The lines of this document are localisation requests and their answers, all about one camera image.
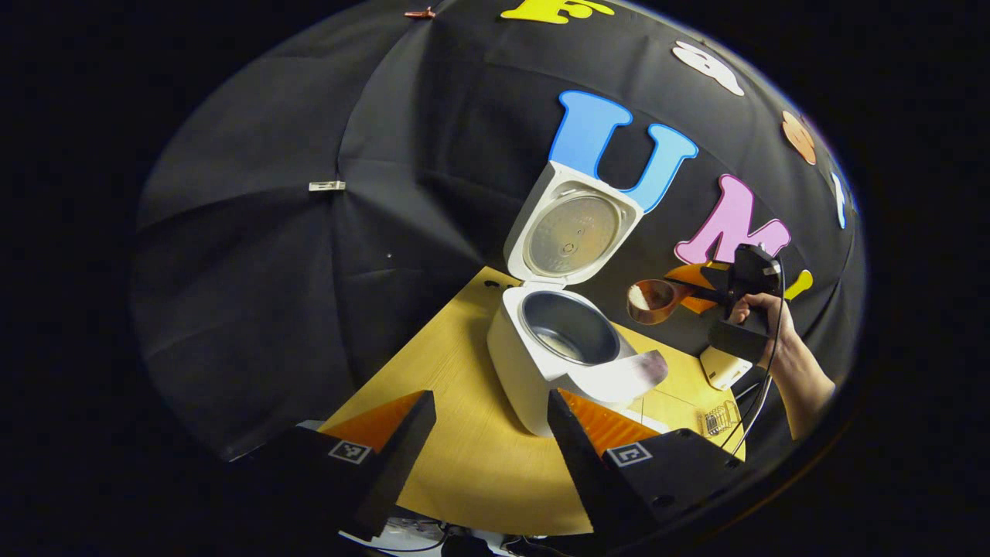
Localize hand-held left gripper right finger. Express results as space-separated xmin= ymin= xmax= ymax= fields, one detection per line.
xmin=548 ymin=389 xmax=743 ymax=542

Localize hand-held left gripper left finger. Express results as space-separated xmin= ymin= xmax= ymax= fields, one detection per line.
xmin=255 ymin=391 xmax=438 ymax=542

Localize brown wooden spoon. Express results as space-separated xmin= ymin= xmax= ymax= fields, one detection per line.
xmin=626 ymin=278 xmax=732 ymax=326

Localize white rice cooker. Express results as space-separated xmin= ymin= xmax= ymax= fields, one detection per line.
xmin=487 ymin=161 xmax=670 ymax=438

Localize white toaster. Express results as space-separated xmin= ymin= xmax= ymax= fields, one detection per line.
xmin=700 ymin=346 xmax=755 ymax=390

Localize black backdrop cloth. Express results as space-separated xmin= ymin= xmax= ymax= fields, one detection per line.
xmin=130 ymin=0 xmax=867 ymax=461

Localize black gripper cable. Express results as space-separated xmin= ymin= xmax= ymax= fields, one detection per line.
xmin=719 ymin=259 xmax=787 ymax=459

